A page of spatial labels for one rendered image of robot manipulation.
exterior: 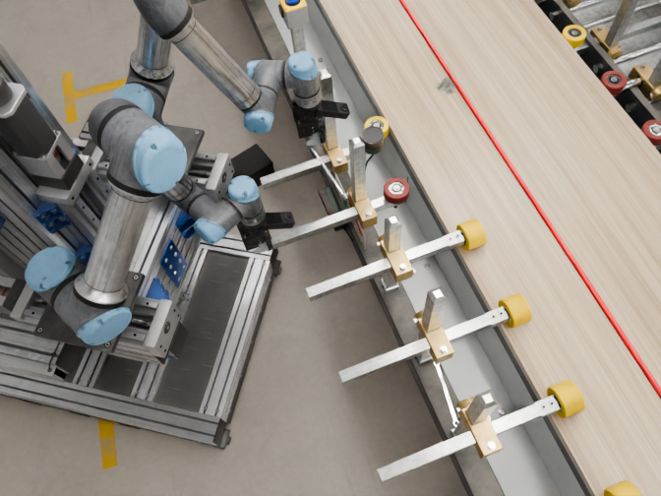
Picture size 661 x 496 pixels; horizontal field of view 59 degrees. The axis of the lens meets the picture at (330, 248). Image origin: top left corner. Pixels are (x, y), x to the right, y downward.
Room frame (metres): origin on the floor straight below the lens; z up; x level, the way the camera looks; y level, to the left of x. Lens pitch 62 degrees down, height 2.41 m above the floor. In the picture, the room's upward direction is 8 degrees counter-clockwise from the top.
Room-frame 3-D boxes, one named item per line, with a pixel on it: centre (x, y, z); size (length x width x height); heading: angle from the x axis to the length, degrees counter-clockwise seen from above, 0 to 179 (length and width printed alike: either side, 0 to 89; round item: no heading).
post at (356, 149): (1.00, -0.11, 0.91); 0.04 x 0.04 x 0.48; 14
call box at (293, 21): (1.49, 0.01, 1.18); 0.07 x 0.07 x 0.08; 14
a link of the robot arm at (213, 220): (0.83, 0.29, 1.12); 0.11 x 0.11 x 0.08; 41
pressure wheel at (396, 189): (0.98, -0.23, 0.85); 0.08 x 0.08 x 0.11
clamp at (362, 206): (0.98, -0.12, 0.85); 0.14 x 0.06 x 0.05; 14
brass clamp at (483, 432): (0.25, -0.29, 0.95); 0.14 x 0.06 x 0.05; 14
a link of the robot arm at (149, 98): (1.15, 0.47, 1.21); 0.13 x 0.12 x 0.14; 167
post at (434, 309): (0.51, -0.23, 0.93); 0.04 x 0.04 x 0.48; 14
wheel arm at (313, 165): (1.19, -0.01, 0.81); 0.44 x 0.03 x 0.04; 104
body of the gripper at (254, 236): (0.88, 0.21, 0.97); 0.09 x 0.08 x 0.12; 104
